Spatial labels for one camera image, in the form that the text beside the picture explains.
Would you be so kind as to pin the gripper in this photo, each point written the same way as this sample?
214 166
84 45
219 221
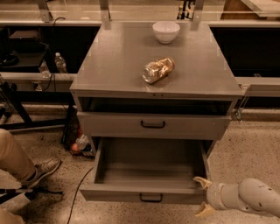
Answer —
213 194

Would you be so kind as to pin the grey drawer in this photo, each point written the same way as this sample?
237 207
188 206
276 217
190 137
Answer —
197 127
149 171

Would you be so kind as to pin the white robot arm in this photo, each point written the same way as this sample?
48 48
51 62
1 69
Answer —
250 196

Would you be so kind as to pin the grey metal drawer cabinet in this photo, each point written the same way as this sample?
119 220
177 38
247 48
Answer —
110 78

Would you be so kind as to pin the grey top drawer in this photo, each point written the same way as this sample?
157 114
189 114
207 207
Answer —
197 127

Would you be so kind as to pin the dark bag with items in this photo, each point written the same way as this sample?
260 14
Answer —
73 139

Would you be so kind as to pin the grey sneaker shoe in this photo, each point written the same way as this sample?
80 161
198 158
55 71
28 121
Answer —
42 170

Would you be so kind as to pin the white ceramic bowl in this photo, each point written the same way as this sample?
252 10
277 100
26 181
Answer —
165 31

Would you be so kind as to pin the black tripod leg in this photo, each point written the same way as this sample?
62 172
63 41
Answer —
29 193

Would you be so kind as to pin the clear plastic water bottle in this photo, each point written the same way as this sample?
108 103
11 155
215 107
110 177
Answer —
60 63

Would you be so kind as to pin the person leg beige trousers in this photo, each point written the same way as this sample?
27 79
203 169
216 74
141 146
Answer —
13 159

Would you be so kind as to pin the black stand frame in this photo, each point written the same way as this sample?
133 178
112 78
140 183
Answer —
16 99

